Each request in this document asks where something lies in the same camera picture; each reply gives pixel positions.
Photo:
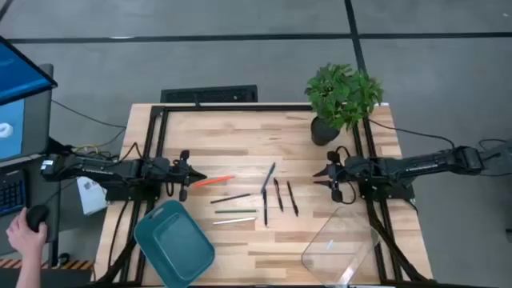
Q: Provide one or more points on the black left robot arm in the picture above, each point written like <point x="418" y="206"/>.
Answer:
<point x="100" y="170"/>

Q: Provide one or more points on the black floor grille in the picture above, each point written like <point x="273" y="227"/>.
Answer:
<point x="208" y="94"/>

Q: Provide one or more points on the yellow black hazard strip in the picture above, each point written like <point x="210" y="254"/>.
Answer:
<point x="76" y="264"/>

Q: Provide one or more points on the person's hand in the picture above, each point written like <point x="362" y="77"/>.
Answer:
<point x="24" y="240"/>

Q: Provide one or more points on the grey computer desk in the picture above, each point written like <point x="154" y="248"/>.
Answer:
<point x="34" y="192"/>

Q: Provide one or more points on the green pencil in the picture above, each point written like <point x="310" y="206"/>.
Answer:
<point x="236" y="211"/>

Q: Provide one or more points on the clear plastic bin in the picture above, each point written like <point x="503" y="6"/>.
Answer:
<point x="340" y="244"/>

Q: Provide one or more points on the person's forearm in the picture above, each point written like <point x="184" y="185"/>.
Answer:
<point x="29" y="274"/>

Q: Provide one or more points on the orange pencil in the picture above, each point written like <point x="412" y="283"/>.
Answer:
<point x="214" y="181"/>

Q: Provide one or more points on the blue pen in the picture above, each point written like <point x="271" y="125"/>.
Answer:
<point x="268" y="177"/>

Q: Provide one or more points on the white pencil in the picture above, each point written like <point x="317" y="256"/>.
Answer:
<point x="234" y="221"/>

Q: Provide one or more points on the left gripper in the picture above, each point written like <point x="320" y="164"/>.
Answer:
<point x="184" y="176"/>

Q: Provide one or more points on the computer monitor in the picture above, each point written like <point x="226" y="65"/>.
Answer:
<point x="20" y="80"/>

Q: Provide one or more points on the black plant pot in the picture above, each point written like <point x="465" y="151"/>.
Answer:
<point x="322" y="134"/>

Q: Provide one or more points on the white paper box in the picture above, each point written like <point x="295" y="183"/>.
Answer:
<point x="92" y="196"/>

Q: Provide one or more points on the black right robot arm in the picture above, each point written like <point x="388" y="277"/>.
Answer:
<point x="420" y="164"/>

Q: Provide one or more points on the black pencil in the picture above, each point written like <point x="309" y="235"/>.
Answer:
<point x="230" y="198"/>

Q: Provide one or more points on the black pen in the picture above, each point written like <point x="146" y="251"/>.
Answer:
<point x="278" y="194"/>
<point x="265" y="208"/>
<point x="292" y="198"/>

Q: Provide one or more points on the black aluminium table frame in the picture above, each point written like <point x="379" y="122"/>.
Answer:
<point x="240" y="108"/>

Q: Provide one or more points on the black keyboard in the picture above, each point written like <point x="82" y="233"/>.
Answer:
<point x="12" y="192"/>

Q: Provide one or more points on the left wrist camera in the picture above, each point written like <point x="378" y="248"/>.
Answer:
<point x="161" y="165"/>

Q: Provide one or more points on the green leafy plant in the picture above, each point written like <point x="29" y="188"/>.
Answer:
<point x="340" y="94"/>

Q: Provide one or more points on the black computer mouse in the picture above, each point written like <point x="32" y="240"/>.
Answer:
<point x="38" y="216"/>

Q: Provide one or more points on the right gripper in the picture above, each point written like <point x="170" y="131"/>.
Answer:
<point x="338" y="176"/>

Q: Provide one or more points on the teal plastic bin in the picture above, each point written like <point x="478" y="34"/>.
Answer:
<point x="176" y="244"/>

